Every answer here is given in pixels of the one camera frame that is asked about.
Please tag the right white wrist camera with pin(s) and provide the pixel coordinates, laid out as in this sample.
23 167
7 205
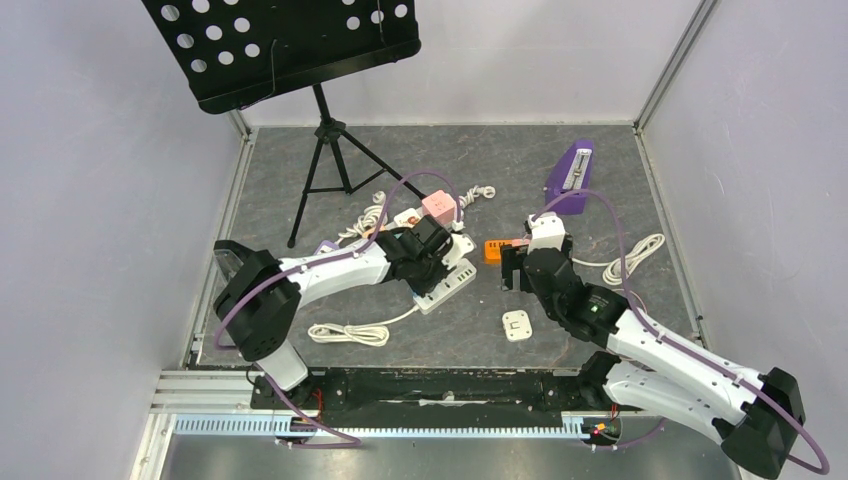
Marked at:
547 231

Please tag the clear plastic tray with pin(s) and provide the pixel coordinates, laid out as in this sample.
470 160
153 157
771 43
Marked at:
226 257

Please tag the aluminium rail frame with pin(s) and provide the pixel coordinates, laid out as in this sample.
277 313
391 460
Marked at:
239 53

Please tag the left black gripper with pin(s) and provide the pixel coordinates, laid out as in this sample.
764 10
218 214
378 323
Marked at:
442 273

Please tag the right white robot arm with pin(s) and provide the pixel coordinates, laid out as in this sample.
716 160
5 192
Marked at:
751 415

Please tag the white cube socket adapter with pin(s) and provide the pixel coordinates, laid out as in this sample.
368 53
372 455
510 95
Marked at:
407 218

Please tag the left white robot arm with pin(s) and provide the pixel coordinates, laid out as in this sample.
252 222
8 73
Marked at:
263 294

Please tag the white power strip with USB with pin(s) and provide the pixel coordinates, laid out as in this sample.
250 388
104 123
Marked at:
460 277

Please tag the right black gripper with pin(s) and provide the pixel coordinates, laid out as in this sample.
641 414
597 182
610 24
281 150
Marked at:
512 271

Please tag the orange power strip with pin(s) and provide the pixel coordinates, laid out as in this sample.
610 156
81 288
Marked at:
492 249

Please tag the purple power strip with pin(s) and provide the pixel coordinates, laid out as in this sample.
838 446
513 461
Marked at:
326 246

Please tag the purple metronome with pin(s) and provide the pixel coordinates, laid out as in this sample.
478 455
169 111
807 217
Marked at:
571 172

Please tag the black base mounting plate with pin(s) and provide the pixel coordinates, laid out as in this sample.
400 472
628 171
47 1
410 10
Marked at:
446 397

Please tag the white plug adapter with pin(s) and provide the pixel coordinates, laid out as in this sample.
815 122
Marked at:
517 326

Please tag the black perforated music stand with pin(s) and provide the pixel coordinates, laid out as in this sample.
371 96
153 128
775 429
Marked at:
236 54

